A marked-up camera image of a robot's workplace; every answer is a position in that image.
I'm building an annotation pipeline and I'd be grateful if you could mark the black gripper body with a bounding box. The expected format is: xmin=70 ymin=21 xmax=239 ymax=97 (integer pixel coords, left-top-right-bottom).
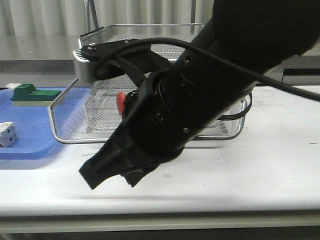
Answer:
xmin=79 ymin=71 xmax=185 ymax=189

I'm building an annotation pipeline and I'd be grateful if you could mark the silver mesh tray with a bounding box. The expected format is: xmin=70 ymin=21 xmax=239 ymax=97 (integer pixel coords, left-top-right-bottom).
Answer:
xmin=48 ymin=75 xmax=250 ymax=144
xmin=84 ymin=89 xmax=230 ymax=133
xmin=73 ymin=23 xmax=204 ymax=63

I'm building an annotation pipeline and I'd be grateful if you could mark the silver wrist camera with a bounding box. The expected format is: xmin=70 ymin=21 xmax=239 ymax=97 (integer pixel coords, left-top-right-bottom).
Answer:
xmin=72 ymin=48 xmax=126 ymax=83

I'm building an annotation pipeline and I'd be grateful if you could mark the white electrical switch block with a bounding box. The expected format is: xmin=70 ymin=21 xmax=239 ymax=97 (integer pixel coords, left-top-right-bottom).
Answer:
xmin=0 ymin=122 xmax=18 ymax=148

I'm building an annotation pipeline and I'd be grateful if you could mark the silver metal rack frame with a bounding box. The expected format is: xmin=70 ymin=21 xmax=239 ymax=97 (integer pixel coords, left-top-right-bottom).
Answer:
xmin=84 ymin=0 xmax=196 ymax=32

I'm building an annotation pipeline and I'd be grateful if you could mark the green terminal block module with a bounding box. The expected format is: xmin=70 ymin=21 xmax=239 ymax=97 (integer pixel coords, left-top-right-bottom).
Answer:
xmin=6 ymin=83 xmax=61 ymax=107

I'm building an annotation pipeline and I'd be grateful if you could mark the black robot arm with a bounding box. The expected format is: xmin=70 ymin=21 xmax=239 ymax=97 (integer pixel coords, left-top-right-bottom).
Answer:
xmin=79 ymin=0 xmax=320 ymax=189

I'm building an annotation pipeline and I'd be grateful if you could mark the blue plastic tray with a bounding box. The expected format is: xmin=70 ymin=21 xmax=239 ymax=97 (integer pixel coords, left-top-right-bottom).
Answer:
xmin=0 ymin=86 xmax=91 ymax=161

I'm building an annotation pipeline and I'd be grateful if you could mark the grey back counter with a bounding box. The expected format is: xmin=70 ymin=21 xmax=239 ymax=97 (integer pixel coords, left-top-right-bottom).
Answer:
xmin=0 ymin=35 xmax=320 ymax=88

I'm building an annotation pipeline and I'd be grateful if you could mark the red emergency stop button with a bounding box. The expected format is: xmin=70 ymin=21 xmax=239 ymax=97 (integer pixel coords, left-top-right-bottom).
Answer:
xmin=116 ymin=90 xmax=139 ymax=119

